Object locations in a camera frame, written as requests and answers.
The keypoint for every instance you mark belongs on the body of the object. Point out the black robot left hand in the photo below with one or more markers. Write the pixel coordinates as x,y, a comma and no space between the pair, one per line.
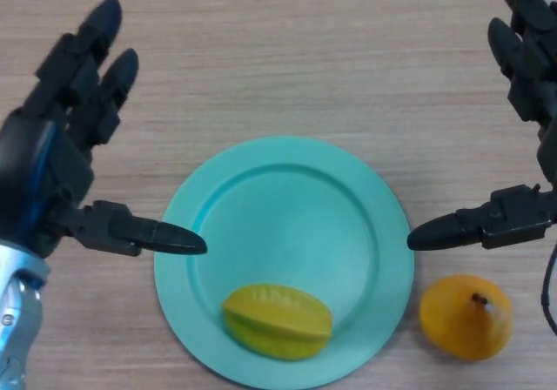
43,163

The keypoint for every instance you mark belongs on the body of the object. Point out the orange yellow pear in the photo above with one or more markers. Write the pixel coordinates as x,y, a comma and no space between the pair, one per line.
461,316

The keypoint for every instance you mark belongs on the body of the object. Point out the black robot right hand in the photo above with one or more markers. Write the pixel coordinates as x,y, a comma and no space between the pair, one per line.
539,81

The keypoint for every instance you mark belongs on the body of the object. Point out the yellow green starfruit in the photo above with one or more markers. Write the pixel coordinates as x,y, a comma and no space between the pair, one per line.
278,320

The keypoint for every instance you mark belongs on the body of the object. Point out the teal round plate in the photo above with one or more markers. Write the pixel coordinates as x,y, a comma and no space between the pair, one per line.
296,216

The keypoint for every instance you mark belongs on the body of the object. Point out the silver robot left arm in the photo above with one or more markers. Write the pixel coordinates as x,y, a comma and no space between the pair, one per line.
17,311

